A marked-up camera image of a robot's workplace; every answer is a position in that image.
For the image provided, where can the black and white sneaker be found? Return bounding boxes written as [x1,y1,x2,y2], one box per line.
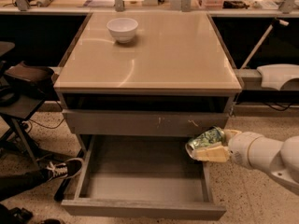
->
[46,158,84,181]

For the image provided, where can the open grey lower drawer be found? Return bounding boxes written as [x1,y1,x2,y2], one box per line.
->
[62,135,226,220]

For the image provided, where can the black cable on floor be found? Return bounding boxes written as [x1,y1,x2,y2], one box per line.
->
[27,100,66,130]

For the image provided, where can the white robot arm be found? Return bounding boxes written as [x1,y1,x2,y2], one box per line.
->
[189,128,299,194]

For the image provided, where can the person's leg in black trousers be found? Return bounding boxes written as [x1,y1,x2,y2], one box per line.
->
[0,169,49,201]

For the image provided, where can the closed grey upper drawer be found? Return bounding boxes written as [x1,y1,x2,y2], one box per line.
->
[63,109,228,137]

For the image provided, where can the green soda can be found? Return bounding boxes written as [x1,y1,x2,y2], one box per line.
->
[185,126,225,158]

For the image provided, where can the black folding side table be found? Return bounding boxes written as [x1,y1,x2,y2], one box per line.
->
[0,40,76,166]

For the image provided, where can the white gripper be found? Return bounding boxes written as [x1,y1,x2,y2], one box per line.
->
[193,129,275,169]

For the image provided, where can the grey drawer cabinet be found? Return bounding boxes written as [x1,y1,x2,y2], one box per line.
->
[55,10,241,150]

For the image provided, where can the white ceramic bowl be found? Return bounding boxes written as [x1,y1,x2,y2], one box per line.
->
[107,18,138,43]

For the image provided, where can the dark brown bag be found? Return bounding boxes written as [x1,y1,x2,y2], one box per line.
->
[4,62,54,98]

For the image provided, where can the white curved device on ledge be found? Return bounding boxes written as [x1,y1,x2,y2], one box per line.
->
[257,63,299,91]

